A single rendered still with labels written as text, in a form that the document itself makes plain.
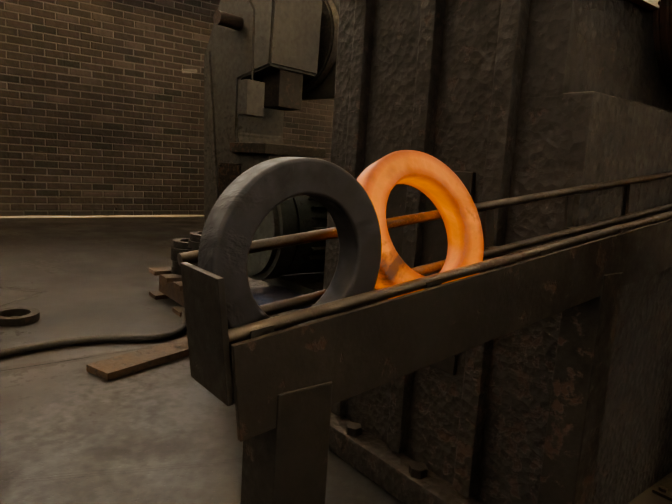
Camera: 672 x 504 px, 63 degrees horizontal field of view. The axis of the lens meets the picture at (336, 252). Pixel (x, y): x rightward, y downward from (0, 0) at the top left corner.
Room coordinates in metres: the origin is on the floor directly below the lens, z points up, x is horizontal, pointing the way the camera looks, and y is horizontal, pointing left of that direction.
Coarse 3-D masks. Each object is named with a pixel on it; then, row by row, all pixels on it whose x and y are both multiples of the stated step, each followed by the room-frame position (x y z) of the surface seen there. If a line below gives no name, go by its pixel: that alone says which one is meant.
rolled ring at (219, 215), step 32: (288, 160) 0.48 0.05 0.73; (320, 160) 0.50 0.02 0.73; (224, 192) 0.47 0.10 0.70; (256, 192) 0.46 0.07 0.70; (288, 192) 0.48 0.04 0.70; (320, 192) 0.50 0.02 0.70; (352, 192) 0.52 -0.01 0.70; (224, 224) 0.44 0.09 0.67; (256, 224) 0.46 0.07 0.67; (352, 224) 0.53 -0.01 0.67; (224, 256) 0.44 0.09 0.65; (352, 256) 0.54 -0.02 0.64; (352, 288) 0.53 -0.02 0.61; (256, 320) 0.46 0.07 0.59
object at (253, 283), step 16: (288, 208) 1.86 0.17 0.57; (304, 208) 1.91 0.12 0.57; (320, 208) 1.94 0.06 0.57; (272, 224) 1.83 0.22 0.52; (288, 224) 1.84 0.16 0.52; (304, 224) 1.89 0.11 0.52; (320, 224) 1.93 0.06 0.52; (256, 256) 1.91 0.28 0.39; (272, 256) 1.84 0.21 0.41; (288, 256) 1.86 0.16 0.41; (304, 256) 1.92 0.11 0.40; (320, 256) 1.95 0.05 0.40; (256, 272) 1.91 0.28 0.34; (272, 272) 1.87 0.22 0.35; (288, 272) 1.95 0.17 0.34; (304, 272) 2.02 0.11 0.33; (320, 272) 2.22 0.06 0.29; (288, 288) 2.02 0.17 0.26; (304, 288) 1.94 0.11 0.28; (320, 288) 1.93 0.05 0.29
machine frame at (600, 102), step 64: (384, 0) 1.34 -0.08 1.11; (448, 0) 1.19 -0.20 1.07; (512, 0) 1.03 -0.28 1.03; (576, 0) 0.98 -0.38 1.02; (384, 64) 1.33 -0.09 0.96; (448, 64) 1.18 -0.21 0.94; (512, 64) 1.02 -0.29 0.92; (576, 64) 0.99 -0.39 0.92; (640, 64) 1.14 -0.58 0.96; (384, 128) 1.32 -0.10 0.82; (448, 128) 1.17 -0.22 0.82; (512, 128) 1.03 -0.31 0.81; (576, 128) 0.95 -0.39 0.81; (640, 128) 1.04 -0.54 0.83; (512, 192) 1.03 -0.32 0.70; (640, 192) 1.07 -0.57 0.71; (640, 320) 1.12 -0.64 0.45; (384, 384) 1.27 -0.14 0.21; (448, 384) 1.12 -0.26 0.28; (512, 384) 1.00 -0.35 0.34; (640, 384) 1.15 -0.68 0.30; (384, 448) 1.22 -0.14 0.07; (448, 448) 1.10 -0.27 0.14; (512, 448) 0.99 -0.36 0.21; (640, 448) 1.18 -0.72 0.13
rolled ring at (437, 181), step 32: (384, 160) 0.62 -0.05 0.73; (416, 160) 0.65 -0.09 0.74; (384, 192) 0.61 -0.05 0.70; (448, 192) 0.67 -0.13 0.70; (384, 224) 0.59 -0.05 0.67; (448, 224) 0.68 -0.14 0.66; (480, 224) 0.68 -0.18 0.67; (384, 256) 0.58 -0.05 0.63; (448, 256) 0.67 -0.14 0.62; (480, 256) 0.66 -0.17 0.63
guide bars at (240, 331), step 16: (624, 224) 0.83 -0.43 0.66; (640, 224) 0.86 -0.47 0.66; (560, 240) 0.73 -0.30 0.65; (576, 240) 0.74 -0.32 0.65; (592, 240) 0.78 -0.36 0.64; (512, 256) 0.66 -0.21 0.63; (528, 256) 0.68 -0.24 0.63; (448, 272) 0.59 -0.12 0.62; (464, 272) 0.60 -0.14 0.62; (384, 288) 0.53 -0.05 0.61; (400, 288) 0.54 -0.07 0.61; (416, 288) 0.55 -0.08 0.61; (320, 304) 0.49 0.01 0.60; (336, 304) 0.49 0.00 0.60; (352, 304) 0.50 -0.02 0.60; (272, 320) 0.45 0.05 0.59; (288, 320) 0.46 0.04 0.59; (304, 320) 0.47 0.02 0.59; (240, 336) 0.43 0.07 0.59; (256, 336) 0.44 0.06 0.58
